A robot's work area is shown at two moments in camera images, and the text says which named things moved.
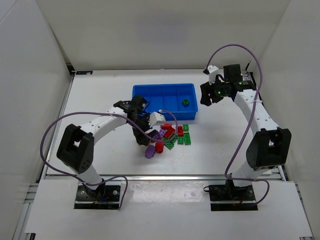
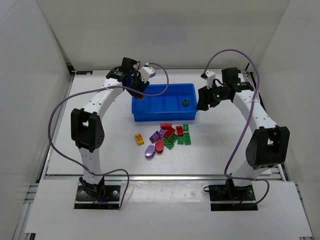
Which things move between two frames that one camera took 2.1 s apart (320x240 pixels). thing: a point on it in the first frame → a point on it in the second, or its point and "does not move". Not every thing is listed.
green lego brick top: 185,127 does not move
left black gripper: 139,132 → 136,87
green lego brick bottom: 169,145 does not move
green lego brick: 185,101 does not move
